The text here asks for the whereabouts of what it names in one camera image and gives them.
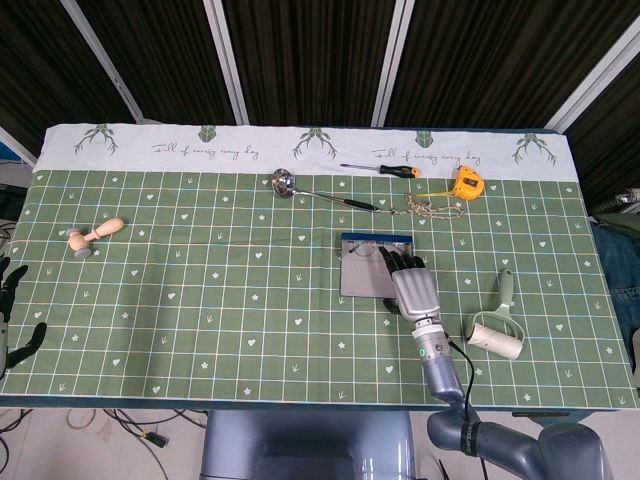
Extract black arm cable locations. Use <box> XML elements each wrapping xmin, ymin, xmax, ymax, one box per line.
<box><xmin>447</xmin><ymin>338</ymin><xmax>489</xmax><ymax>480</ymax></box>

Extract white partition post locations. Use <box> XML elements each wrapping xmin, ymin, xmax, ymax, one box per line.
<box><xmin>370</xmin><ymin>0</ymin><xmax>415</xmax><ymax>127</ymax></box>
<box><xmin>59</xmin><ymin>0</ymin><xmax>146</xmax><ymax>124</ymax></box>
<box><xmin>203</xmin><ymin>0</ymin><xmax>250</xmax><ymax>126</ymax></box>
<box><xmin>544</xmin><ymin>19</ymin><xmax>640</xmax><ymax>134</ymax></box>

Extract steel ladle black handle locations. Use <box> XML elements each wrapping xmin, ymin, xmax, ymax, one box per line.
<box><xmin>271</xmin><ymin>168</ymin><xmax>382</xmax><ymax>214</ymax></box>

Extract small wooden mallet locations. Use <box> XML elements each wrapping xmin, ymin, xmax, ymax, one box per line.
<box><xmin>58</xmin><ymin>217</ymin><xmax>125</xmax><ymax>260</ymax></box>

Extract yellow tape measure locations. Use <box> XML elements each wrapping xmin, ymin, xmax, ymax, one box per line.
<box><xmin>415</xmin><ymin>165</ymin><xmax>486</xmax><ymax>202</ymax></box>

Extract blue-grey robot torso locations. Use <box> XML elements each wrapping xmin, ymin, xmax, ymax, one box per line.
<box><xmin>199</xmin><ymin>409</ymin><xmax>416</xmax><ymax>480</ymax></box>

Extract seated person in jeans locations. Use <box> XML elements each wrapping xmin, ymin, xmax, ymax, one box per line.
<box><xmin>592</xmin><ymin>187</ymin><xmax>640</xmax><ymax>326</ymax></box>

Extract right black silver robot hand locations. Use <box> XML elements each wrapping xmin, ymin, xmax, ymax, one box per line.
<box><xmin>378</xmin><ymin>244</ymin><xmax>442</xmax><ymax>322</ymax></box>

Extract green checked tablecloth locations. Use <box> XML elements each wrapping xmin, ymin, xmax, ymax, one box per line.
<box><xmin>0</xmin><ymin>123</ymin><xmax>640</xmax><ymax>412</ymax></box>

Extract braided beige cord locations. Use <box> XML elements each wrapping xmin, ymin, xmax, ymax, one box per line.
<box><xmin>389</xmin><ymin>193</ymin><xmax>465</xmax><ymax>221</ymax></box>

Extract black orange screwdriver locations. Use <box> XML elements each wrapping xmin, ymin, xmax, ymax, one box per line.
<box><xmin>340</xmin><ymin>162</ymin><xmax>421</xmax><ymax>179</ymax></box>

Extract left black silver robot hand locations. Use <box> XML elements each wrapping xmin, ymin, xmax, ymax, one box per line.
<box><xmin>0</xmin><ymin>254</ymin><xmax>49</xmax><ymax>372</ymax></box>

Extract floor cable bundle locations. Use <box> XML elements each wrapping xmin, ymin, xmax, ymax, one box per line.
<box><xmin>0</xmin><ymin>407</ymin><xmax>207</xmax><ymax>480</ymax></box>

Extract green lint roller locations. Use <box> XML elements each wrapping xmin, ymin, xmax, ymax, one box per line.
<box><xmin>465</xmin><ymin>268</ymin><xmax>526</xmax><ymax>361</ymax></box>

